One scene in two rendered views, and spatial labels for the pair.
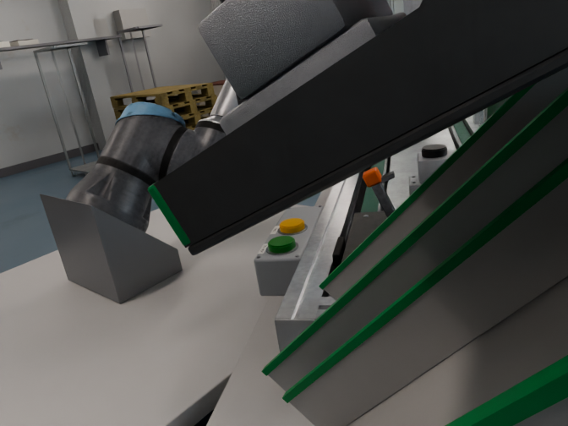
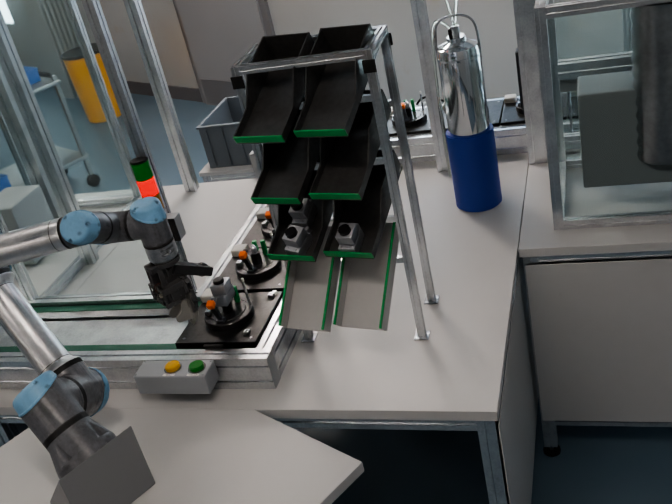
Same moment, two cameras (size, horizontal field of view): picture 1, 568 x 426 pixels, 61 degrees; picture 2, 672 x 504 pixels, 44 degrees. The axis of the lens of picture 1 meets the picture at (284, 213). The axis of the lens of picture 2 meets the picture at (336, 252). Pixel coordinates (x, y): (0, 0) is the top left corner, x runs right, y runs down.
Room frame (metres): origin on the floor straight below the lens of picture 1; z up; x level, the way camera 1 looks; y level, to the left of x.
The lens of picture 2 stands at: (0.08, 1.77, 2.18)
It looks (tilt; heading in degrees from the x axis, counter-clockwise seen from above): 29 degrees down; 275
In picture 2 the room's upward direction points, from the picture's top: 13 degrees counter-clockwise
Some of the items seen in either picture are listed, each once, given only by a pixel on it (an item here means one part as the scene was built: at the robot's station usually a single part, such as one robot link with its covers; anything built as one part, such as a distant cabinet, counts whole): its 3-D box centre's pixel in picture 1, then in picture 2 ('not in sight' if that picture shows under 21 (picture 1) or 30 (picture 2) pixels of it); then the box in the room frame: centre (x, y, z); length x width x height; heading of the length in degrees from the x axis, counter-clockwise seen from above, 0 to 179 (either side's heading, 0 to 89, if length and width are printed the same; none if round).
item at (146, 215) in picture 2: not in sight; (150, 222); (0.64, -0.02, 1.38); 0.09 x 0.08 x 0.11; 170
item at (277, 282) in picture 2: not in sight; (255, 255); (0.49, -0.44, 1.01); 0.24 x 0.24 x 0.13; 74
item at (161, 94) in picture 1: (169, 124); not in sight; (6.21, 1.27, 0.44); 1.20 x 0.82 x 0.87; 46
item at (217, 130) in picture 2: not in sight; (270, 126); (0.58, -2.33, 0.73); 0.62 x 0.42 x 0.23; 164
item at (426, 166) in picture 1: (444, 173); (222, 287); (0.56, -0.20, 1.06); 0.08 x 0.04 x 0.07; 74
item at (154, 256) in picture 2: not in sight; (162, 250); (0.63, -0.02, 1.30); 0.08 x 0.08 x 0.05
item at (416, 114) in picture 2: not in sight; (407, 110); (-0.08, -1.40, 1.01); 0.24 x 0.24 x 0.13; 74
